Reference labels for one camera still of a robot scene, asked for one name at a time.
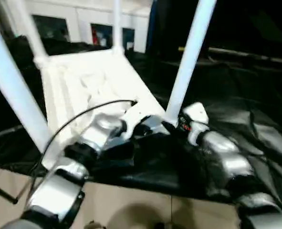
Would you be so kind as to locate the white plastic table leg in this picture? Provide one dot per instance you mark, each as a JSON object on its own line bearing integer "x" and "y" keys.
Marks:
{"x": 12, "y": 71}
{"x": 117, "y": 23}
{"x": 191, "y": 47}
{"x": 35, "y": 35}

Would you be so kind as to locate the white plastic table top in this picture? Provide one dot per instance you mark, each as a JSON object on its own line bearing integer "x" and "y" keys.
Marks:
{"x": 71, "y": 83}

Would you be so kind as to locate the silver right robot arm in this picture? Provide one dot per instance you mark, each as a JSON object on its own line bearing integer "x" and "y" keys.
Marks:
{"x": 226, "y": 162}

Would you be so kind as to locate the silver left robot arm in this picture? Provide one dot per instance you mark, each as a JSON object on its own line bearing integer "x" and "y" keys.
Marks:
{"x": 102, "y": 131}

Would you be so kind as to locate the small tan label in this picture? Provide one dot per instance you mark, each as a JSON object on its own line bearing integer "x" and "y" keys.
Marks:
{"x": 181, "y": 48}

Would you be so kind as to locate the small white cup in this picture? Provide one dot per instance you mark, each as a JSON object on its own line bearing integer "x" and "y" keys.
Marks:
{"x": 130, "y": 45}

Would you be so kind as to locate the black metal rod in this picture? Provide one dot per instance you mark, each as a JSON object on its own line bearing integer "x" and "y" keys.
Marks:
{"x": 250, "y": 55}

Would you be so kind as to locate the black right robot foot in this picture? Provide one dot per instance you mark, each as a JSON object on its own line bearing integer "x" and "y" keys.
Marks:
{"x": 165, "y": 226}

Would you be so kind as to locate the dark blue hanging cloth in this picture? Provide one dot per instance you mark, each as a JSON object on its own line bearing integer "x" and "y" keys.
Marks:
{"x": 153, "y": 23}

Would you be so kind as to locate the white glass-door cabinet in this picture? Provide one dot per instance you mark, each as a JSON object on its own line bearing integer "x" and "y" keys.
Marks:
{"x": 83, "y": 14}

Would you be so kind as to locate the black metal stand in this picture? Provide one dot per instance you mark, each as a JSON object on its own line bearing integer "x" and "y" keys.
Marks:
{"x": 2, "y": 192}

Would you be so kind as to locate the silver left robot leg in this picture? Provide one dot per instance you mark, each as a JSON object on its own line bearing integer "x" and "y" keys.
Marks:
{"x": 19, "y": 224}

